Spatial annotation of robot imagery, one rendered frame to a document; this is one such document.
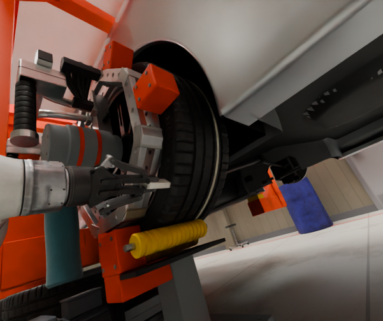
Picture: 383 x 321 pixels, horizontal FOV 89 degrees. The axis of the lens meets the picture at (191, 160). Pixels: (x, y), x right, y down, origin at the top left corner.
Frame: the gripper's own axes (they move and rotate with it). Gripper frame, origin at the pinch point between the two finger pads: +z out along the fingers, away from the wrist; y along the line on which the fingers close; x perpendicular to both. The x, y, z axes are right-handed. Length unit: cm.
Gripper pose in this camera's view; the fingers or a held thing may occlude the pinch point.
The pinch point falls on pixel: (156, 183)
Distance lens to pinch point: 50.9
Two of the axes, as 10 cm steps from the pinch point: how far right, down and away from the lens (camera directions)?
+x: -6.6, -3.0, 6.9
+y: 2.5, -9.5, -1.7
